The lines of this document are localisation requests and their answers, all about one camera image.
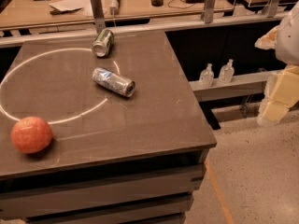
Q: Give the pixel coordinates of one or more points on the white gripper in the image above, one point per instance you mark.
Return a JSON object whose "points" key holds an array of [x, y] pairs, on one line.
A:
{"points": [[289, 39]]}

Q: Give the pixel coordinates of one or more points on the silver blue redbull can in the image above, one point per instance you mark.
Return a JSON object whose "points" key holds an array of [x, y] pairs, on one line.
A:
{"points": [[121, 85]]}

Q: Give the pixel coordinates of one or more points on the red apple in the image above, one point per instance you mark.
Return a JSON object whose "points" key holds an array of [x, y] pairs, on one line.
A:
{"points": [[31, 135]]}

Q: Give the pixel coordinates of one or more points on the right clear sanitizer bottle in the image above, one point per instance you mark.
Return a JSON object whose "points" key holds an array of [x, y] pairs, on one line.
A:
{"points": [[227, 72]]}

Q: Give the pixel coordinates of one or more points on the clear sanitizer bottle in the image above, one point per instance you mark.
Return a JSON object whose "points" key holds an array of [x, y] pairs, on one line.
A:
{"points": [[207, 76], [227, 72]]}

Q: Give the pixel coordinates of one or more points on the left clear sanitizer bottle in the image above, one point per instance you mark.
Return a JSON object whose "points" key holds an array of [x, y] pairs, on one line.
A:
{"points": [[207, 76]]}

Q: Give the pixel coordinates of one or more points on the grey drawer cabinet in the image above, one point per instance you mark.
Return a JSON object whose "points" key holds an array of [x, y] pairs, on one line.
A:
{"points": [[38, 189]]}

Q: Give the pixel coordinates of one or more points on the grey paper sheet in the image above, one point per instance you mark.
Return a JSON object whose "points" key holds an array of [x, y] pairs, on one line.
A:
{"points": [[70, 5]]}

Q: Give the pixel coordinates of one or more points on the wooden background desk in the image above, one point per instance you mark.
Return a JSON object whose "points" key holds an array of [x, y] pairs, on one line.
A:
{"points": [[20, 14]]}

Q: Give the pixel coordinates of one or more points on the grey metal shelf rail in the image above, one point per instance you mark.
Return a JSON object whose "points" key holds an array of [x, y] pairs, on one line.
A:
{"points": [[240, 85]]}

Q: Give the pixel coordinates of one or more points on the grey metal bracket post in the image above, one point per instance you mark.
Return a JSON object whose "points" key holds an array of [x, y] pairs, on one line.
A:
{"points": [[98, 15]]}

